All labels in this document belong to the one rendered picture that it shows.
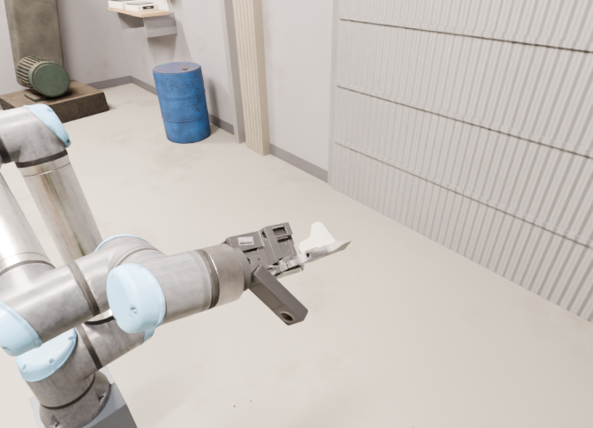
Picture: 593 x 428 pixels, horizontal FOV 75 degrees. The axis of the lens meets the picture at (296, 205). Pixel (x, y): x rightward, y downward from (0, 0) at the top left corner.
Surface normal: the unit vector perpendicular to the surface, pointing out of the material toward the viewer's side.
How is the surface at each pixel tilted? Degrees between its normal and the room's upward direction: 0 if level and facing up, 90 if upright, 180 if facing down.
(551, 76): 90
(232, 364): 0
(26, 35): 90
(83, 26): 90
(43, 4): 90
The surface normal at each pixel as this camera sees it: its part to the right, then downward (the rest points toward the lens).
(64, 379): 0.68, 0.39
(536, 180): -0.75, 0.37
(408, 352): -0.02, -0.84
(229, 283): 0.64, 0.14
